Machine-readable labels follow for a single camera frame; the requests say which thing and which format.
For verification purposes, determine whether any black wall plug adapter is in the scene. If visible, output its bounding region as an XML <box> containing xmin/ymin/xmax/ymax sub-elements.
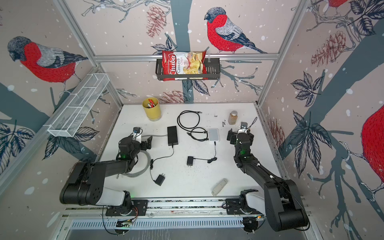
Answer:
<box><xmin>149</xmin><ymin>145</ymin><xmax>175</xmax><ymax>187</ymax></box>

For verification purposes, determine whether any red cassava chips bag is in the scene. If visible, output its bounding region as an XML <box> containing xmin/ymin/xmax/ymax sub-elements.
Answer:
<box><xmin>162</xmin><ymin>51</ymin><xmax>207</xmax><ymax>81</ymax></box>

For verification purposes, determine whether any black wire wall basket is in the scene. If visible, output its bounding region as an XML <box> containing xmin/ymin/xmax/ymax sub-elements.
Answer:
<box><xmin>155</xmin><ymin>58</ymin><xmax>221</xmax><ymax>81</ymax></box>

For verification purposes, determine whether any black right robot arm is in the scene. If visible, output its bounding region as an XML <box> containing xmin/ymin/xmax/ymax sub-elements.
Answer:
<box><xmin>227</xmin><ymin>130</ymin><xmax>310</xmax><ymax>232</ymax></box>

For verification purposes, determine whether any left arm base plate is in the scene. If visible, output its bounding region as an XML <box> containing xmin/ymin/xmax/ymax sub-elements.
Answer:
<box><xmin>105</xmin><ymin>199</ymin><xmax>149</xmax><ymax>217</ymax></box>

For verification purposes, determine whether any yellow pen cup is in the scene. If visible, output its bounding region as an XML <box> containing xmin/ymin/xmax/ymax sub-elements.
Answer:
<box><xmin>142</xmin><ymin>97</ymin><xmax>162</xmax><ymax>122</ymax></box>

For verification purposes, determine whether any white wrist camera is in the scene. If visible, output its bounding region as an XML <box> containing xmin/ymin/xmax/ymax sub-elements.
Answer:
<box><xmin>133</xmin><ymin>127</ymin><xmax>143</xmax><ymax>139</ymax></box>
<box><xmin>237</xmin><ymin>122</ymin><xmax>248</xmax><ymax>133</ymax></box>

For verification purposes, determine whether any black ethernet cable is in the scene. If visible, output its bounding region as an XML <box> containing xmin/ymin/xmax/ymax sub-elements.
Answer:
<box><xmin>176</xmin><ymin>110</ymin><xmax>203</xmax><ymax>131</ymax></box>

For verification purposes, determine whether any white mesh wall shelf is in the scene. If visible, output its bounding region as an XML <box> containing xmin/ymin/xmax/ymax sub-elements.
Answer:
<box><xmin>48</xmin><ymin>73</ymin><xmax>110</xmax><ymax>137</ymax></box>

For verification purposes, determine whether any beige power strip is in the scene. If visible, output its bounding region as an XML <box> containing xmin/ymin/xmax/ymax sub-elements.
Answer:
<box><xmin>211</xmin><ymin>178</ymin><xmax>228</xmax><ymax>197</ymax></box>

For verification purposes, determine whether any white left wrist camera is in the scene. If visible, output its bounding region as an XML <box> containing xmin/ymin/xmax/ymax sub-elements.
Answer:
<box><xmin>133</xmin><ymin>127</ymin><xmax>143</xmax><ymax>139</ymax></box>

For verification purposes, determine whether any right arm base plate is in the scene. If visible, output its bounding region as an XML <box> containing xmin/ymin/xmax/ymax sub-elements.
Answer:
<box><xmin>222</xmin><ymin>198</ymin><xmax>264</xmax><ymax>216</ymax></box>

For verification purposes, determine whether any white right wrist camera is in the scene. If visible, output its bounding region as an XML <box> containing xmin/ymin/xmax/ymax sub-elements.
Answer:
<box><xmin>237</xmin><ymin>122</ymin><xmax>248</xmax><ymax>133</ymax></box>

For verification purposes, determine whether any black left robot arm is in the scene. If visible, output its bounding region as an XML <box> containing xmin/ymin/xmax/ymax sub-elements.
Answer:
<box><xmin>59</xmin><ymin>135</ymin><xmax>153</xmax><ymax>212</ymax></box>

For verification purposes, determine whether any black ribbed power brick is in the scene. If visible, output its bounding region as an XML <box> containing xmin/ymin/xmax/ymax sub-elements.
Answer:
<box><xmin>167</xmin><ymin>126</ymin><xmax>179</xmax><ymax>146</ymax></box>

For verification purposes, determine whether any short black patch cable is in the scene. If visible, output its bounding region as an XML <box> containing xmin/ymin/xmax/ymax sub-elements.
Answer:
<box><xmin>186</xmin><ymin>126</ymin><xmax>209</xmax><ymax>142</ymax></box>

